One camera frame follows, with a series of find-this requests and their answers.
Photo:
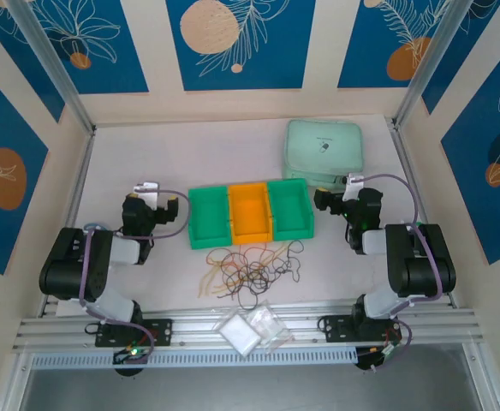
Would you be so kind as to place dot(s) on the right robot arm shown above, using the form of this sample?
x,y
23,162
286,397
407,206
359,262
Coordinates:
x,y
421,265

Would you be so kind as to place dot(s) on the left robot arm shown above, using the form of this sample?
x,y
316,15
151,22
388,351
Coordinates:
x,y
66,265

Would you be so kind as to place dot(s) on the mint green fabric pouch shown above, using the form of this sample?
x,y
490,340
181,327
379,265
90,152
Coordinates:
x,y
323,158

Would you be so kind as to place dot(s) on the green plastic bin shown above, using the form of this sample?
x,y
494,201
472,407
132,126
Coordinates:
x,y
209,214
290,205

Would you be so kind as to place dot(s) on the orange plastic bin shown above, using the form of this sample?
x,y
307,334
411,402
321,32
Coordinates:
x,y
250,210

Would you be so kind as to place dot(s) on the small circuit board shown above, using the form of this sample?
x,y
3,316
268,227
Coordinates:
x,y
132,353
387,351

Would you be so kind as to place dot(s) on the clear plastic zip bag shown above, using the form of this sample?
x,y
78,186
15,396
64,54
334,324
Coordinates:
x,y
271,325

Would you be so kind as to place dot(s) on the white packet in bag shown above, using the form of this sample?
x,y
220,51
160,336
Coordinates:
x,y
239,336

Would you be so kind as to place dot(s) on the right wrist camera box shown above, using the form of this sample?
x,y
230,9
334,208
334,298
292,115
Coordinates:
x,y
352,186

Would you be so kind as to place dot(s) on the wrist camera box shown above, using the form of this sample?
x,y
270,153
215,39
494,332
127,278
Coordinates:
x,y
145,192
352,186

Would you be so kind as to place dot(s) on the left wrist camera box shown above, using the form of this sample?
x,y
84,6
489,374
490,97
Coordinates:
x,y
145,192

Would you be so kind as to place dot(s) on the aluminium side rail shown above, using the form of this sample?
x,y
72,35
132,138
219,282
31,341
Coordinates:
x,y
76,188
404,162

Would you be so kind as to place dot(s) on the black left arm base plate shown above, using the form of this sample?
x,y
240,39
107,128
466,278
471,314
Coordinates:
x,y
156,331

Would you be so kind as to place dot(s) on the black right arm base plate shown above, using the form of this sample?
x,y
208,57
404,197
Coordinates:
x,y
335,327

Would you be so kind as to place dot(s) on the aluminium front rail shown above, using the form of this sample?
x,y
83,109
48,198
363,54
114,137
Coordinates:
x,y
190,331

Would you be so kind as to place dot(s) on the aluminium corner post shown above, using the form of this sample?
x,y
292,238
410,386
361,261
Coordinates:
x,y
49,55
430,55

